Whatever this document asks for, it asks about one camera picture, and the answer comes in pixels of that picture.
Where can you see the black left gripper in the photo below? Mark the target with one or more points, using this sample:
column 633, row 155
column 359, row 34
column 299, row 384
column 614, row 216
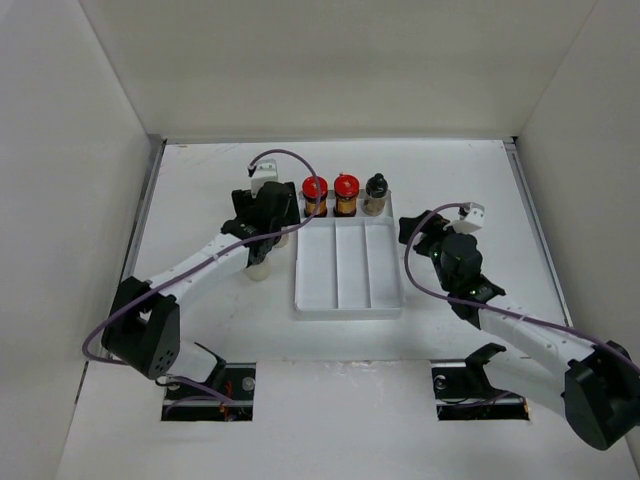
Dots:
column 245, row 202

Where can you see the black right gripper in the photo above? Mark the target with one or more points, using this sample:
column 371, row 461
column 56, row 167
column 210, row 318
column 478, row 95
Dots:
column 434, row 226

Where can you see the red-lid sauce jar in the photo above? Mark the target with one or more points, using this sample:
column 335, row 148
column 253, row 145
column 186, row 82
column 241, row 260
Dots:
column 315, row 191
column 346, row 191

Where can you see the black-top white powder grinder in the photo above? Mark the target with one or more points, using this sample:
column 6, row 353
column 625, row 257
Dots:
column 259, row 272

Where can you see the black-top brown chunk grinder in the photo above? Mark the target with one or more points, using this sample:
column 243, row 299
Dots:
column 376, row 190

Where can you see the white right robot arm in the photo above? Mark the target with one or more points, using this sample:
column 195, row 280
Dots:
column 593, row 385

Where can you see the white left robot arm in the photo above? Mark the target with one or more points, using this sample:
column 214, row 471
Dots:
column 146, row 334

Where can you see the white plastic organizer tray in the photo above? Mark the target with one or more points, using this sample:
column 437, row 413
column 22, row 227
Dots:
column 348, row 268

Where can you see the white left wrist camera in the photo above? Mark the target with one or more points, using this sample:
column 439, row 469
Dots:
column 262, row 171

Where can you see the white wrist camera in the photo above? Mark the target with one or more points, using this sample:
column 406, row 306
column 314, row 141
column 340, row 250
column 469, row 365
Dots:
column 262, row 171
column 471, row 218

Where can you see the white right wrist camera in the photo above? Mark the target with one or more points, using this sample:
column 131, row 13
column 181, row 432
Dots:
column 471, row 218

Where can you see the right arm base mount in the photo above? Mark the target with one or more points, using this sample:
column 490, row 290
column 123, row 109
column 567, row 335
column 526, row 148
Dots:
column 463, row 392

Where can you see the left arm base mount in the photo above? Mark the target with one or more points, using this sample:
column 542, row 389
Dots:
column 203, row 387

